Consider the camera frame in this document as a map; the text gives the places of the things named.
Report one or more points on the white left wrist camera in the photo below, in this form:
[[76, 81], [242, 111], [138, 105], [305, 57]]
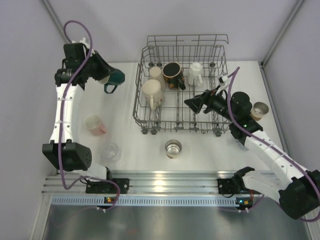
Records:
[[223, 82]]

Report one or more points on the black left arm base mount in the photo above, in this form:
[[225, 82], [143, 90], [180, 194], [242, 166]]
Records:
[[228, 186]]

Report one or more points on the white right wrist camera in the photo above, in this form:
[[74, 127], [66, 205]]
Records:
[[87, 46]]

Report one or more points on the beige plain cup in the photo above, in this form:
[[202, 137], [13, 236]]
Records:
[[157, 74]]

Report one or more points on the pink mug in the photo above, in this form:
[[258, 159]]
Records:
[[94, 125]]

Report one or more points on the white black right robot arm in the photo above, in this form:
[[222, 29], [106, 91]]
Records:
[[64, 151]]

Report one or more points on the black skull mug red inside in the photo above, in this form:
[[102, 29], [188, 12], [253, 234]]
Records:
[[173, 75]]

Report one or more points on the cream mug green inside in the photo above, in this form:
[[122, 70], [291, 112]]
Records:
[[153, 93]]

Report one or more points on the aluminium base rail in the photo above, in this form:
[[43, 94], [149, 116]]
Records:
[[154, 183]]

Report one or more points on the perforated blue-grey cable tray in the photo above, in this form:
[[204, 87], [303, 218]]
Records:
[[142, 201]]

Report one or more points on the aluminium corner frame post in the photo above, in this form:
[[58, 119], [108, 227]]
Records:
[[55, 19]]

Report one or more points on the clear glass tumbler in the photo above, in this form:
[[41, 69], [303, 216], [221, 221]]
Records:
[[110, 152]]

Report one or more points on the light blue mug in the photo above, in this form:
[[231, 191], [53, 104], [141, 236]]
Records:
[[242, 147]]

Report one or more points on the cream mug with handle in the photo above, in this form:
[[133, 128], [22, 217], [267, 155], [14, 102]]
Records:
[[194, 77]]

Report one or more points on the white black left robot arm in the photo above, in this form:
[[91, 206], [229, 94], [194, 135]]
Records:
[[296, 189]]

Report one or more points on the white cup teal base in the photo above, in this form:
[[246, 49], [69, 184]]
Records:
[[111, 82]]

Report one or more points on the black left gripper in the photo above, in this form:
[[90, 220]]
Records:
[[213, 102]]

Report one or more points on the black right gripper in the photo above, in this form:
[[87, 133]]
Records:
[[100, 66]]

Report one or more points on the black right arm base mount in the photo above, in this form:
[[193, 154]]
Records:
[[102, 187]]

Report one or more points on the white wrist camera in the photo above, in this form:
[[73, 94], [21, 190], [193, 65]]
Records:
[[87, 46], [223, 82]]

